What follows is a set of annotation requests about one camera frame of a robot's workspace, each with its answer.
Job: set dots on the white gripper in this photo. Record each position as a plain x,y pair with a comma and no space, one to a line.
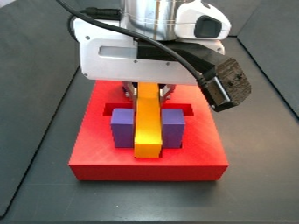
116,57

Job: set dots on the yellow rectangular block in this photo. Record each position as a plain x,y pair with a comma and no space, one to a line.
148,140

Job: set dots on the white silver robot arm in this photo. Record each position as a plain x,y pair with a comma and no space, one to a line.
159,44

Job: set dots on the red slotted board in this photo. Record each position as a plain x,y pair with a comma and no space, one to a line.
98,160

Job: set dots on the purple U-shaped block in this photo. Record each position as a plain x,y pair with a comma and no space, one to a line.
123,127

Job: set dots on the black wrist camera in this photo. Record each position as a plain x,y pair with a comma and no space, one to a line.
227,87

